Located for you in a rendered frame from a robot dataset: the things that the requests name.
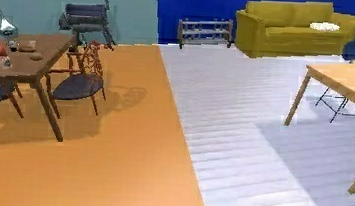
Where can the white cloth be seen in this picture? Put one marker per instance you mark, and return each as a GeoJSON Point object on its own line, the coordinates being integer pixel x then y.
{"type": "Point", "coordinates": [324, 26]}

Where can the dark grey folding chair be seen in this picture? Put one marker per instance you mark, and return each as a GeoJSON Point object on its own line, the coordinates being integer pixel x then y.
{"type": "Point", "coordinates": [85, 18]}

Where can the small dark glass cup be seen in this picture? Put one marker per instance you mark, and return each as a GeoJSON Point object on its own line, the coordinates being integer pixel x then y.
{"type": "Point", "coordinates": [12, 45]}

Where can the light wooden table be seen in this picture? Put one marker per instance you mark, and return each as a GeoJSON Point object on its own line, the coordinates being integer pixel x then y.
{"type": "Point", "coordinates": [343, 80]}

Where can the clear glass bowl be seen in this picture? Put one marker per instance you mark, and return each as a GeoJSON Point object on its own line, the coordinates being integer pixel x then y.
{"type": "Point", "coordinates": [1, 62]}

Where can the small brown potato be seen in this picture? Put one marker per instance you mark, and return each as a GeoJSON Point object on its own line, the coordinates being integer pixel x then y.
{"type": "Point", "coordinates": [36, 56]}

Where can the mustard yellow sofa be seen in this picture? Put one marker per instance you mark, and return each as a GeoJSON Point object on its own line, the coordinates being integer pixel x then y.
{"type": "Point", "coordinates": [288, 32]}

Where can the brown bread loaf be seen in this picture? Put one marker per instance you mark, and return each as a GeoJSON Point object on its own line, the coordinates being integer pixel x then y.
{"type": "Point", "coordinates": [28, 45]}

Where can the dark brown wooden dining table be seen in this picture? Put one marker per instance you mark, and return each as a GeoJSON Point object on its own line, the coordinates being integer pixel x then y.
{"type": "Point", "coordinates": [27, 62]}

